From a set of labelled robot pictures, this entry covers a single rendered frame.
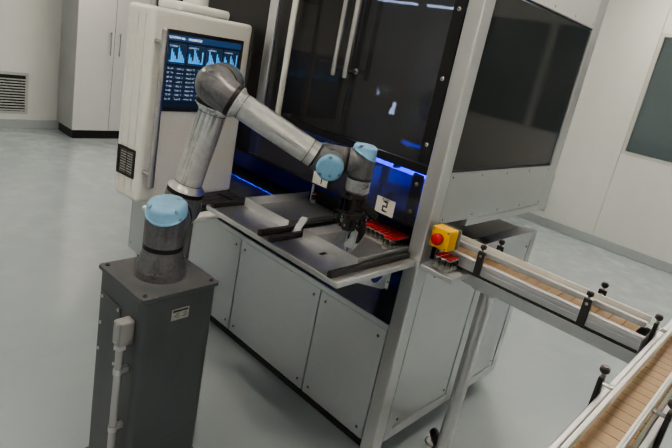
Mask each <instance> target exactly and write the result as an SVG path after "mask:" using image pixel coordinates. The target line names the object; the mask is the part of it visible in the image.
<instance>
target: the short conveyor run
mask: <svg viewBox="0 0 672 448"><path fill-rule="evenodd" d="M499 244H500V245H497V248H496V249H494V248H492V247H490V246H487V245H485V244H483V243H480V242H478V241H476V240H473V239H471V238H469V237H466V236H464V235H461V239H460V243H459V246H458V248H457V249H456V250H452V251H448V254H453V255H454V256H457V257H459V261H458V266H457V268H458V269H460V270H462V271H464V272H466V273H468V278H467V279H465V280H462V282H464V283H466V284H468V285H470V286H472V287H474V288H476V289H478V290H480V291H483V292H485V293H487V294H489V295H491V296H493V297H495V298H497V299H499V300H501V301H503V302H505V303H507V304H509V305H511V306H513V307H515V308H517V309H519V310H521V311H523V312H525V313H527V314H529V315H531V316H533V317H535V318H537V319H539V320H541V321H543V322H545V323H547V324H549V325H551V326H553V327H555V328H557V329H559V330H561V331H563V332H565V333H567V334H569V335H571V336H574V337H576V338H578V339H580V340H582V341H584V342H586V343H588V344H590V345H592V346H594V347H596V348H598V349H600V350H602V351H604V352H606V353H608V354H610V355H612V356H614V357H616V358H618V359H620V360H622V361H624V362H626V363H628V364H629V362H630V361H631V360H632V359H633V358H634V357H635V356H636V355H637V354H638V353H639V352H640V351H641V350H642V349H643V348H644V347H645V345H646V342H647V340H648V337H649V335H650V332H651V330H652V327H653V326H651V325H649V324H647V323H648V322H649V323H651V322H652V319H653V317H652V316H650V315H648V314H645V313H643V312H641V311H638V310H636V309H634V308H632V307H629V306H627V305H625V304H622V303H620V302H618V301H615V300H613V299H611V298H608V297H606V294H607V291H606V290H605V288H608V287H609V284H608V283H607V282H602V284H601V286H602V287H603V288H599V290H598V293H597V292H594V291H592V290H590V289H587V288H585V287H583V286H580V285H578V284H576V283H573V282H571V281H569V280H566V279H564V278H562V277H559V276H557V275H555V274H552V273H550V272H548V271H545V270H543V269H541V268H538V267H536V266H534V265H531V264H529V263H527V262H524V261H522V260H520V259H517V258H515V257H513V256H510V255H508V254H506V253H504V252H503V250H504V247H502V245H504V244H505V240H503V239H501V240H499Z"/></svg>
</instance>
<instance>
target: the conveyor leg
mask: <svg viewBox="0 0 672 448"><path fill-rule="evenodd" d="M472 288H473V289H475V290H477V291H479V292H480V296H479V299H478V303H477V306H476V310H475V313H474V316H473V320H472V323H471V327H470V330H469V334H468V337H467V340H466V344H465V347H464V351H463V354H462V358H461V361H460V364H459V368H458V371H457V375H456V378H455V382H454V385H453V388H452V392H451V395H450V399H449V402H448V406H447V409H446V412H445V416H444V419H443V423H442V426H441V430H440V433H439V436H438V440H437V443H436V447H435V448H450V445H451V441H452V438H453V435H454V431H455V428H456V425H457V421H458V418H459V415H460V411H461V408H462V405H463V401H464V398H465V395H466V391H467V388H468V385H469V381H470V378H471V375H472V371H473V368H474V365H475V361H476V358H477V355H478V351H479V348H480V345H481V341H482V338H483V335H484V331H485V328H486V325H487V321H488V318H489V315H490V311H491V308H492V305H493V301H494V299H495V297H493V296H491V295H489V294H487V293H485V292H483V291H480V290H478V289H476V288H474V287H472Z"/></svg>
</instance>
